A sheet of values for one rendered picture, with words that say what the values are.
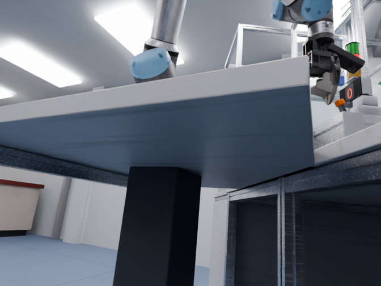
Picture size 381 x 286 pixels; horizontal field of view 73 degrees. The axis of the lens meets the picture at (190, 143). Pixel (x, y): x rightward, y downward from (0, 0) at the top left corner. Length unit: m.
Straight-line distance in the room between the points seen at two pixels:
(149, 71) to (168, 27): 0.19
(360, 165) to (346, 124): 0.19
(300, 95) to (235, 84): 0.06
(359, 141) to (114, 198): 4.44
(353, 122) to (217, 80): 0.45
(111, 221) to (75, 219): 0.69
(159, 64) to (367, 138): 0.50
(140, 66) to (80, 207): 4.41
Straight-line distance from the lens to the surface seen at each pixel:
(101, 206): 4.89
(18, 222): 5.74
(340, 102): 0.86
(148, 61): 0.71
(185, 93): 0.26
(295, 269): 0.73
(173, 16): 0.86
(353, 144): 0.46
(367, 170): 0.46
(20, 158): 0.75
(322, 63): 0.87
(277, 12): 0.92
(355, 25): 1.33
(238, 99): 0.25
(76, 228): 5.01
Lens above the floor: 0.73
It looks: 15 degrees up
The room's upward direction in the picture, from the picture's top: 5 degrees clockwise
